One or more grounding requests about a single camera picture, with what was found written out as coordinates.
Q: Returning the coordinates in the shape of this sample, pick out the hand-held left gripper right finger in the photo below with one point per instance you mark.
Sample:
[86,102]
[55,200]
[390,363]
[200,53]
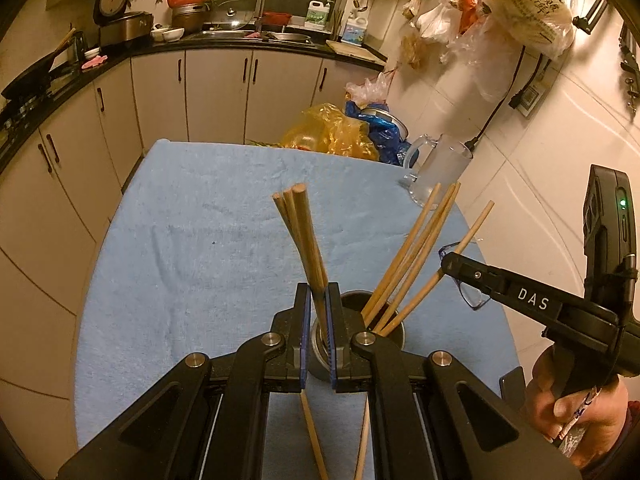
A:
[334,340]

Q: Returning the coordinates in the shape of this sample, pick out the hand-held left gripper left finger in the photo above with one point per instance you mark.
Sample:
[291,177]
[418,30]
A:
[303,340]

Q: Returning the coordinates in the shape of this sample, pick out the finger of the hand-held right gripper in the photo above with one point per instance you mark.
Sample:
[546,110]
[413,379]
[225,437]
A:
[472,276]

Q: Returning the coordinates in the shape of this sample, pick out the wooden chopstick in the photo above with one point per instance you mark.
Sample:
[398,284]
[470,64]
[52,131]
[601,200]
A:
[304,240]
[314,240]
[469,230]
[433,220]
[362,440]
[312,435]
[441,220]
[294,240]
[402,250]

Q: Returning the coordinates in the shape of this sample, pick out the dark round chopstick holder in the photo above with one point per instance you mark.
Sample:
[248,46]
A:
[387,340]

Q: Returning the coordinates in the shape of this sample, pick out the person's right hand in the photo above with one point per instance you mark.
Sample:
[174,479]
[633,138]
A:
[602,410]

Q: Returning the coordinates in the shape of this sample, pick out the eyeglasses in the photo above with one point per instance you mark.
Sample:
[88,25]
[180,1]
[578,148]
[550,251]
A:
[475,301]

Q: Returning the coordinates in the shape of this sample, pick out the clear glass mug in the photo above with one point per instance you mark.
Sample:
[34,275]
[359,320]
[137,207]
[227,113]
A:
[440,165]

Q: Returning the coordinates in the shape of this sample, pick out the black phone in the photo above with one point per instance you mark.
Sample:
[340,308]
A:
[512,385]

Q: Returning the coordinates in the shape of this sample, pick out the blue table cloth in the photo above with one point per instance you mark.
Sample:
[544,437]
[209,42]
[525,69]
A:
[200,260]

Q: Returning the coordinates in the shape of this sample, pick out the blue plastic bag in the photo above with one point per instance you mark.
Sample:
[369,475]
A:
[385,137]

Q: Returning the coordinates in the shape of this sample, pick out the yellow plastic bag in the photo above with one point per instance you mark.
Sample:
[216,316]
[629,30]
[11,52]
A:
[330,132]

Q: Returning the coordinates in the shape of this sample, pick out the clear plastic bag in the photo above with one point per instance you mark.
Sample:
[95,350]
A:
[367,90]

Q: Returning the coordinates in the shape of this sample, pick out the wooden cutting board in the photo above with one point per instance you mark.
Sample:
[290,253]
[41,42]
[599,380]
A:
[355,52]

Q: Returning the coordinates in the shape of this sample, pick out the hanging plastic bags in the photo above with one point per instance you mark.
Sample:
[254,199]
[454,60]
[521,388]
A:
[450,20]

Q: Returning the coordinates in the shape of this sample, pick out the kitchen cabinets with black countertop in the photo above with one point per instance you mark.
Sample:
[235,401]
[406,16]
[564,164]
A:
[210,95]

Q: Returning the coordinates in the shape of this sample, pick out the packet of dried noodles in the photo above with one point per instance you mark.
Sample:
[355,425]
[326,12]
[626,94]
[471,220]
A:
[535,5]

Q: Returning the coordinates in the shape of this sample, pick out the white detergent bottle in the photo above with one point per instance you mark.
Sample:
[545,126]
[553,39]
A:
[317,15]
[356,30]

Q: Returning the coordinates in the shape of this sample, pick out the steel sink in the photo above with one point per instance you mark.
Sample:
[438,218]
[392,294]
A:
[280,36]

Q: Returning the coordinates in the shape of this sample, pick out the red bowl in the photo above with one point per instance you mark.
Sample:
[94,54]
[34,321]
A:
[275,17]

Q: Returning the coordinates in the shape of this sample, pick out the white bowls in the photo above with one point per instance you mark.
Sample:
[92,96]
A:
[167,35]

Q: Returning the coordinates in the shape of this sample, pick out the glass pot lid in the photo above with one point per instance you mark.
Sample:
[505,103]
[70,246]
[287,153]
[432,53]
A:
[227,12]

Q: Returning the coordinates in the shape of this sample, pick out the metal pot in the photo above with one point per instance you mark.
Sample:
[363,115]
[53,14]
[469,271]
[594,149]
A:
[187,17]

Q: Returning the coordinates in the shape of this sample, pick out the pink cloth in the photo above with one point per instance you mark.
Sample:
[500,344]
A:
[95,61]

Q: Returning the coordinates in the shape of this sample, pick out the rice cooker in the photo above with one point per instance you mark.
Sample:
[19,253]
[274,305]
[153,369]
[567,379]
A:
[122,15]

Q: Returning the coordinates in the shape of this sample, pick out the black wok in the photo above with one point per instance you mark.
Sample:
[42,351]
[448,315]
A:
[30,75]

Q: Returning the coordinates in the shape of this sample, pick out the wall outlet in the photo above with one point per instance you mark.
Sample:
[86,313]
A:
[530,96]

